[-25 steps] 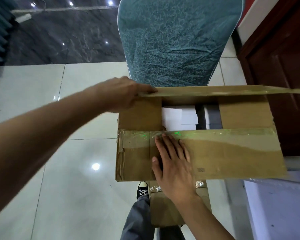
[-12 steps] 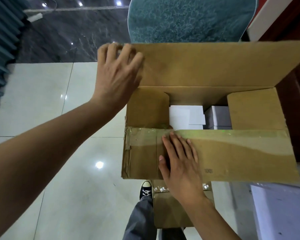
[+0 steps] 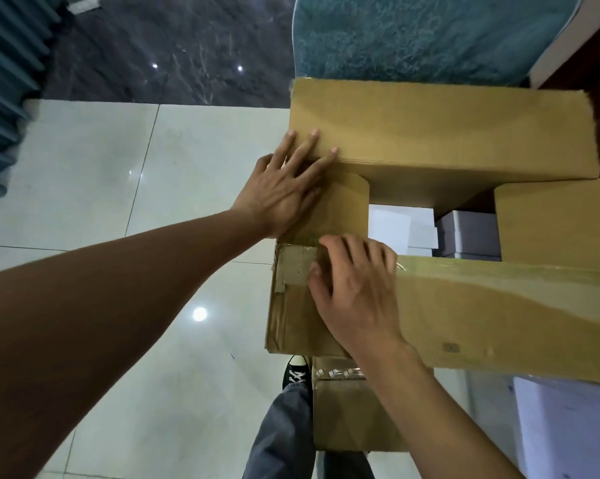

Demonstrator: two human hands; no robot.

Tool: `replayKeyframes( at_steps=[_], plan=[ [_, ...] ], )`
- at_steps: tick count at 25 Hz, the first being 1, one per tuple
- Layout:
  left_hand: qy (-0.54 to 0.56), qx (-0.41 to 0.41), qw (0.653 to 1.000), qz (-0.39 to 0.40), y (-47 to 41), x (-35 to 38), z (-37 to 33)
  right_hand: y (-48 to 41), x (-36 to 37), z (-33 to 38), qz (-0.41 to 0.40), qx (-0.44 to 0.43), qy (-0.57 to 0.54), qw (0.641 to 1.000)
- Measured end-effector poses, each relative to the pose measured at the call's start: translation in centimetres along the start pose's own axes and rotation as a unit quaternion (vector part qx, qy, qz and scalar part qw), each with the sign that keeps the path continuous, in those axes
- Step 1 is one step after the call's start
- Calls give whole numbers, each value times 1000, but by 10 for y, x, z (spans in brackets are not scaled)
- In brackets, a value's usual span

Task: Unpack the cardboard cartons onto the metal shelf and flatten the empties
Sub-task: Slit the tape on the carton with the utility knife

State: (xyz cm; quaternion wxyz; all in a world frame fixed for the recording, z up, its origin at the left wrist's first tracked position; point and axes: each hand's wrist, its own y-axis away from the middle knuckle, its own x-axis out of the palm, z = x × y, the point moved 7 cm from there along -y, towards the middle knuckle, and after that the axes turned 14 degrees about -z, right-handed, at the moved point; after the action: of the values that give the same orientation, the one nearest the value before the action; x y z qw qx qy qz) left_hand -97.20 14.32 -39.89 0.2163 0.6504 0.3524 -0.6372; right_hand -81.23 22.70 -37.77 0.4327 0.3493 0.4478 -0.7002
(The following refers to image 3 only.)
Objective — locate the person's right hand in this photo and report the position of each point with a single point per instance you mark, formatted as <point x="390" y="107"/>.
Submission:
<point x="360" y="294"/>

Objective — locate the person's grey trouser legs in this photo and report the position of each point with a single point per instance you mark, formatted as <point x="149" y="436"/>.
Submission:
<point x="280" y="444"/>

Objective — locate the teal fabric chair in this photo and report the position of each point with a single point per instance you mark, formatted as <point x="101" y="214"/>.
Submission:
<point x="430" y="35"/>

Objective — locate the stack of small white boxes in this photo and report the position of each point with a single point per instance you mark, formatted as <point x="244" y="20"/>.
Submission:
<point x="400" y="229"/>

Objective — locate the white power strip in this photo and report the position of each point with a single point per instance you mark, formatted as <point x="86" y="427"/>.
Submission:
<point x="83" y="5"/>

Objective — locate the person's left forearm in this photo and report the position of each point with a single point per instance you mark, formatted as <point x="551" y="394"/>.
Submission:
<point x="90" y="314"/>

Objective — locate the black and white sneaker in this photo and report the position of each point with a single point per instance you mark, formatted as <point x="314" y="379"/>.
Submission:
<point x="297" y="372"/>

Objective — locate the person's right forearm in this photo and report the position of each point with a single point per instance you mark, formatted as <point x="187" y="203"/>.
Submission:
<point x="440" y="424"/>

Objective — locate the large brown cardboard box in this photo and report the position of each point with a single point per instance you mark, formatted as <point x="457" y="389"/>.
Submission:
<point x="460" y="134"/>

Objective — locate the blue pleated curtain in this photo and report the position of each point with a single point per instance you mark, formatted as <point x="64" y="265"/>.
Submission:
<point x="10" y="94"/>

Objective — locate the small printed brown carton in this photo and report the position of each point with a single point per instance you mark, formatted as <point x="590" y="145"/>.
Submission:
<point x="345" y="414"/>

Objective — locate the white metal shelving rack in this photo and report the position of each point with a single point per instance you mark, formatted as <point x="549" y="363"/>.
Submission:
<point x="569" y="429"/>

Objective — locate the person's left hand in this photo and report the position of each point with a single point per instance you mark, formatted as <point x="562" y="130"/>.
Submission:
<point x="280" y="189"/>

